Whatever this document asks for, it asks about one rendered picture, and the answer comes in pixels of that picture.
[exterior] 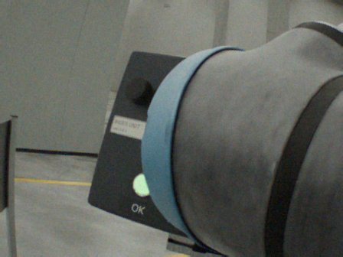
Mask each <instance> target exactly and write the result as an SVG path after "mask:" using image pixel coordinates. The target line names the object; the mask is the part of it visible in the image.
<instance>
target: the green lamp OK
mask: <svg viewBox="0 0 343 257"><path fill-rule="evenodd" d="M133 189H134V191H135V192H136V194H138V195H139V196H140V197H149V196H150V193H149V190H148V188H147V185H146V182H145V179H144V175H143V173H141V174H138V175H137V176H136V177H135V180H134V182H133Z"/></svg>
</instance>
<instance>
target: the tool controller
mask: <svg viewBox="0 0 343 257"><path fill-rule="evenodd" d="M186 58H187V57H182V56H176V55H171V54H156V53H151V52H145V51H133V52H132V54H131V56H130V58H129V62H128V63H127V66H126V69H125V72H124V74H123V78H122V82H121V84H120V87H119V89H118V91H117V94H116V98H115V101H114V103H113V108H112V111H111V113H110V116H109V120H108V123H107V126H106V130H105V132H104V133H105V135H104V137H103V142H102V144H101V147H100V151H99V153H100V154H99V157H98V159H97V161H96V168H95V171H94V175H93V179H92V184H91V186H90V192H89V196H88V199H87V200H88V203H89V204H90V205H91V206H93V207H96V208H99V209H101V210H104V211H106V212H107V213H111V214H113V215H115V216H119V217H122V218H124V219H127V220H130V221H133V222H135V223H139V224H142V225H144V226H147V227H152V228H155V229H158V230H161V231H163V232H165V233H171V234H174V235H176V236H182V237H185V238H189V237H188V235H186V234H185V233H184V232H182V231H181V230H180V229H178V228H176V227H175V226H173V225H172V224H171V223H170V222H169V221H167V219H166V218H165V217H164V216H163V215H162V214H161V213H160V211H159V210H158V209H157V207H156V205H155V204H154V203H153V200H152V198H151V196H149V197H140V196H139V195H138V194H136V192H135V191H134V189H133V182H134V180H135V177H136V176H137V175H138V174H141V173H143V170H142V136H143V135H144V131H145V125H146V122H147V119H148V110H149V106H150V104H151V102H152V99H153V97H154V95H155V93H156V91H157V89H158V88H159V87H160V86H161V84H162V82H163V81H164V79H165V78H166V77H167V75H169V73H170V72H171V71H172V70H173V69H174V68H175V67H176V66H177V65H178V64H179V63H180V62H182V61H183V60H185V59H186ZM192 251H194V252H199V253H205V254H206V253H207V249H205V248H203V247H201V246H199V245H197V244H196V243H194V246H193V249H192Z"/></svg>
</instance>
